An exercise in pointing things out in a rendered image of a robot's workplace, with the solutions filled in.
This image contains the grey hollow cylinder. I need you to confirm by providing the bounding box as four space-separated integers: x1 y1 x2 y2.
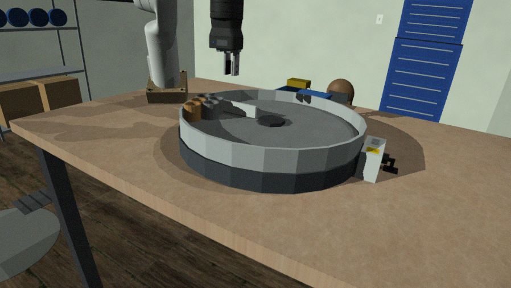
196 94 211 100
208 96 224 115
203 100 219 120

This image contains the blue plastic crate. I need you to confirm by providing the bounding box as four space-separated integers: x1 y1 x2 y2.
276 85 333 100

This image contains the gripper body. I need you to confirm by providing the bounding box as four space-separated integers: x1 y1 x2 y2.
209 0 244 50

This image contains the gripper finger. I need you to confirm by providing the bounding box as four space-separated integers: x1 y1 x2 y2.
226 50 241 76
216 49 231 75

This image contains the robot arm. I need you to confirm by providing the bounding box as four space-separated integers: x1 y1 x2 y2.
133 0 180 89

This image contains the bronze bushing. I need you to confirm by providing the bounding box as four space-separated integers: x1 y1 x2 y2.
190 97 206 116
184 101 201 122

